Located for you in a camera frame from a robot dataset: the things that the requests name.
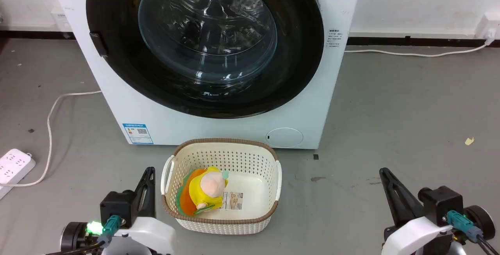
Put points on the paper label in basket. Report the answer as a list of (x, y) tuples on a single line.
[(233, 201)]

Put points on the cream perforated laundry basket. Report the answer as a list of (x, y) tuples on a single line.
[(250, 161)]

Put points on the white wall socket with plug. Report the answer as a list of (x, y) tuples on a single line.
[(488, 26)]

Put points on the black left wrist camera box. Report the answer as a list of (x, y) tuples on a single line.
[(117, 206)]

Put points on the yellow and orange doll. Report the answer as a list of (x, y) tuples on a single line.
[(197, 192)]

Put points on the blue energy label sticker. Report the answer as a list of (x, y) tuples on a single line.
[(137, 133)]

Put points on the white power strip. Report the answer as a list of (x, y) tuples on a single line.
[(13, 165)]

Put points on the round white filter cover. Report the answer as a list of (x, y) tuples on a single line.
[(285, 138)]

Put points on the small yellow paper scrap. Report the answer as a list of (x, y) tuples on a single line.
[(469, 141)]

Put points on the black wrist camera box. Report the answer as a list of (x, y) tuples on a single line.
[(441, 204), (117, 206)]

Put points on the white front-load washing machine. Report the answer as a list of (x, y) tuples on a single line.
[(117, 102)]

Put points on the small white text sticker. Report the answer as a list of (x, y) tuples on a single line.
[(334, 38)]

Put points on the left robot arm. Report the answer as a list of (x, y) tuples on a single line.
[(72, 237)]

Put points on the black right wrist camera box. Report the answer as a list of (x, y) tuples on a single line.
[(441, 204)]

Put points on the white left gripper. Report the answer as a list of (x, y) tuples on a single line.
[(152, 235)]

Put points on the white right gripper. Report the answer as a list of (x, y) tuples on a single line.
[(414, 237)]

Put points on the round black glass washer door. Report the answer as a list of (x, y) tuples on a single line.
[(299, 56)]

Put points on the white wall outlet box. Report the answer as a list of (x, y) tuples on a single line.
[(60, 18)]

